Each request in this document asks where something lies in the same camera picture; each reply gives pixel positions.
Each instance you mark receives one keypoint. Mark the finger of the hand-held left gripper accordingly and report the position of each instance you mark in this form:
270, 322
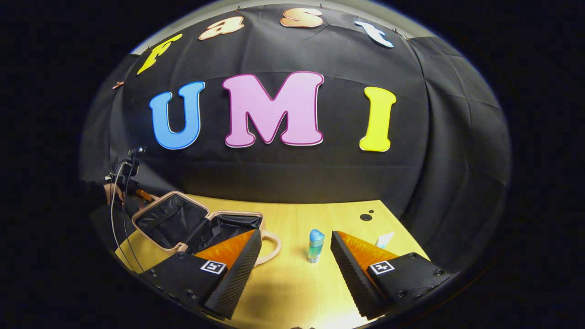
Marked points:
132, 198

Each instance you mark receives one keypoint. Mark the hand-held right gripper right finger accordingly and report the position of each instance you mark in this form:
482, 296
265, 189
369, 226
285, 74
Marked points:
352, 278

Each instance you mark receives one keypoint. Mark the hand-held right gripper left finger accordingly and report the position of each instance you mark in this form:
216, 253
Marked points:
240, 278

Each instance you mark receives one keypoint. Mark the pink suitcase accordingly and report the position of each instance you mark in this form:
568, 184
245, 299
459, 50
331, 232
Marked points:
169, 221

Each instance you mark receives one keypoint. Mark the blue skin care bottle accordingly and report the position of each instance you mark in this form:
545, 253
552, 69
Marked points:
315, 246

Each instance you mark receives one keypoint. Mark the white skin care tube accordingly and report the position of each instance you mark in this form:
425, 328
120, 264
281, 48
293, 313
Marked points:
385, 240

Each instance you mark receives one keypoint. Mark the small red clip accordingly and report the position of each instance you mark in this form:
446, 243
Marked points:
118, 85

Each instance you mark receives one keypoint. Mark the black backdrop cloth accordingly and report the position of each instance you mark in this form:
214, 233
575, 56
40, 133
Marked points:
365, 183

